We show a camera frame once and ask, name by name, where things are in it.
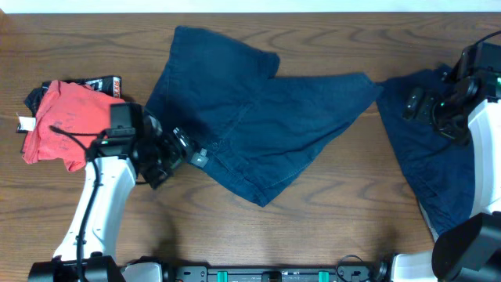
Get dark blue denim shorts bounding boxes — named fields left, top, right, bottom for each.
left=146, top=26, right=382, bottom=206

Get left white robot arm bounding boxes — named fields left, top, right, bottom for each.
left=28, top=126, right=196, bottom=281

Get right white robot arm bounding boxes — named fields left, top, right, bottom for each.
left=377, top=72, right=500, bottom=281

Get folded black printed garment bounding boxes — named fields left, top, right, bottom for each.
left=16, top=75, right=122, bottom=133

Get folded red t-shirt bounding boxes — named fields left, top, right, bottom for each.
left=22, top=80, right=124, bottom=172

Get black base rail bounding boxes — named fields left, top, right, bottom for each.
left=164, top=265, right=375, bottom=282

